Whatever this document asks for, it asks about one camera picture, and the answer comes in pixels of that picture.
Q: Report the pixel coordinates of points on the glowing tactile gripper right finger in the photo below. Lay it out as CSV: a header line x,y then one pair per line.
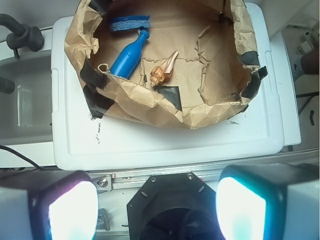
x,y
276,201

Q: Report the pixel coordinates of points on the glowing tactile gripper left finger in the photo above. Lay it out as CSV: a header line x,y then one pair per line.
x,y
48,204

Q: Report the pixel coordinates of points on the orange conch shell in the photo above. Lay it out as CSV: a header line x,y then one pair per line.
x,y
163,73

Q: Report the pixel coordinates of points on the white plastic tray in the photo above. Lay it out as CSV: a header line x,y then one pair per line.
x,y
81,142

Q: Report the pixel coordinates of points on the white sink basin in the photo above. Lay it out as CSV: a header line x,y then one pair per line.
x,y
26,113

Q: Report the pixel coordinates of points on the crumpled brown paper liner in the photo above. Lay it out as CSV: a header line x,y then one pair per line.
x,y
215,75

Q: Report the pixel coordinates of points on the blue plastic bottle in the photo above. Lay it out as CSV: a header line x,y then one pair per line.
x,y
129,57

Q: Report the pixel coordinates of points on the dark grey faucet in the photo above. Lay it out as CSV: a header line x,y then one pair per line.
x,y
22,35

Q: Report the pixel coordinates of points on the blue sponge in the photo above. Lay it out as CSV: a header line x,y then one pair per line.
x,y
124,23

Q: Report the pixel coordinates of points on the aluminium frame rail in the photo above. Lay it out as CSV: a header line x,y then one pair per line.
x,y
108,180

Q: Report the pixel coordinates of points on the black octagonal mount plate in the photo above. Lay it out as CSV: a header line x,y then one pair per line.
x,y
173,207

